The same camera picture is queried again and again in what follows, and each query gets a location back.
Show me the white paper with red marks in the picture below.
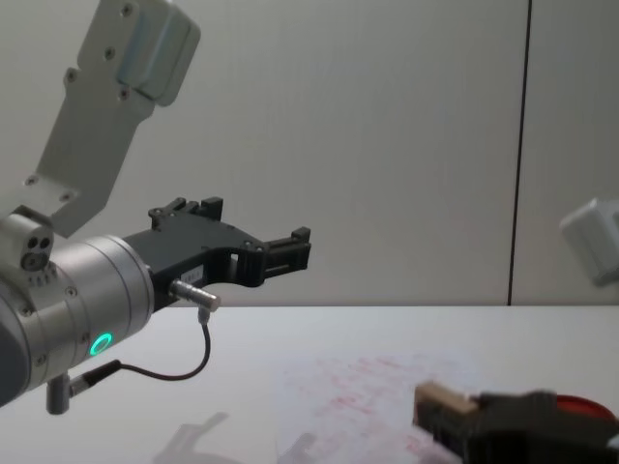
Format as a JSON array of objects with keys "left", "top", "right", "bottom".
[{"left": 274, "top": 354, "right": 487, "bottom": 464}]

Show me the thin dark cable with silver plug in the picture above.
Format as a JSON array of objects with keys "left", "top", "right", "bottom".
[{"left": 67, "top": 278, "right": 222, "bottom": 400}]

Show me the red round button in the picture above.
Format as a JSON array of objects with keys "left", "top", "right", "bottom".
[{"left": 554, "top": 394, "right": 616, "bottom": 422}]

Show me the black device with tan block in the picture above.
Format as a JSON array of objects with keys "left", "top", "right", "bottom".
[{"left": 413, "top": 380, "right": 619, "bottom": 464}]

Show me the right robot arm camera housing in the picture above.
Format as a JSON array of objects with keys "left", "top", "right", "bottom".
[{"left": 559, "top": 196, "right": 619, "bottom": 288}]

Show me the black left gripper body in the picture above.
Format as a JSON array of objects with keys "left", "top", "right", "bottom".
[{"left": 123, "top": 214, "right": 252, "bottom": 311}]

